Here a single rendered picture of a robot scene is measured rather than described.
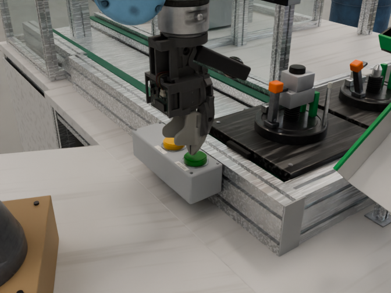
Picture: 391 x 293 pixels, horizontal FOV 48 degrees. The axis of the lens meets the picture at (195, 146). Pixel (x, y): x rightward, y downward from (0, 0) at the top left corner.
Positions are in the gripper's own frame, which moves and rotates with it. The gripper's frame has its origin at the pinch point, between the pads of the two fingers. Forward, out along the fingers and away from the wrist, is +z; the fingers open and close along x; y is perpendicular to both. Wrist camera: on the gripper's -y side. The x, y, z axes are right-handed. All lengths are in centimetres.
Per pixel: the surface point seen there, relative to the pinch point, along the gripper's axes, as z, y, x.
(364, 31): 11, -128, -59
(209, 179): 5.0, -0.4, 3.5
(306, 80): -8.4, -22.0, 3.7
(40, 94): 19, 2, -87
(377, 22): 58, -326, -183
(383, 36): -21.8, -13.6, 22.4
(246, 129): 2.0, -14.0, -2.8
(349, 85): -0.3, -44.6, -2.9
